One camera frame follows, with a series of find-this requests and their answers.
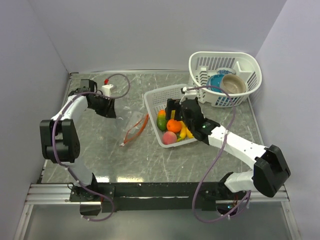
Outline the beige bowl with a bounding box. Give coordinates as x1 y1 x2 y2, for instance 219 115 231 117
220 74 247 94

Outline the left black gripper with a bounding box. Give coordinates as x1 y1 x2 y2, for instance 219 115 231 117
89 93 117 119

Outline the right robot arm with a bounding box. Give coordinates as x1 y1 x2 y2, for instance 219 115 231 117
165 98 291 199

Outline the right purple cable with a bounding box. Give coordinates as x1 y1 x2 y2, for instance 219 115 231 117
184 85 252 224

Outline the blue white patterned plate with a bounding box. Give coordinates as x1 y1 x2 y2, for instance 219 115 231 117
216 67 237 75

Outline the clear zip top bag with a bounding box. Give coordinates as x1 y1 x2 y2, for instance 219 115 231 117
116 111 149 147

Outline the white round dish rack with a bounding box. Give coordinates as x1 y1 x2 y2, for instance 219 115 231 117
188 51 262 108

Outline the fake pink peach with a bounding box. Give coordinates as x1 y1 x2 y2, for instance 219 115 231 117
162 131 178 145

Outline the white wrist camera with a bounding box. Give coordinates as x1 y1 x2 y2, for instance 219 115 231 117
180 86 197 103
101 84 115 97

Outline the fake yellow lemon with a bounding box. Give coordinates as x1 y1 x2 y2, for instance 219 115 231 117
170 110 175 119

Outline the aluminium rail frame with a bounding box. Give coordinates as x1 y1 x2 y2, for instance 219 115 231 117
13 162 301 240

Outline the fake yellow bell pepper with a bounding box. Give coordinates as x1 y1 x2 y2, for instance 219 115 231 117
186 131 194 139

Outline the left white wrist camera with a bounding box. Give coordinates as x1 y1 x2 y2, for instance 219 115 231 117
101 84 115 97

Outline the fake yellow banana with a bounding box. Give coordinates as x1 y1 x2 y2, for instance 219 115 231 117
177 121 187 142

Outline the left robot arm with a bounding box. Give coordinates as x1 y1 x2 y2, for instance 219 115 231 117
39 79 116 201

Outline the white rectangular perforated basket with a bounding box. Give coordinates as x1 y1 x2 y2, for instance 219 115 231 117
143 84 212 148

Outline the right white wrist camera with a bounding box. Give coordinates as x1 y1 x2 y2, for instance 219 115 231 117
180 86 197 103

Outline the fake green orange mango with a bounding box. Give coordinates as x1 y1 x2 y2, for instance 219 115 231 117
156 109 168 132

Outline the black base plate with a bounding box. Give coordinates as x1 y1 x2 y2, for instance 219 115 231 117
69 182 246 215

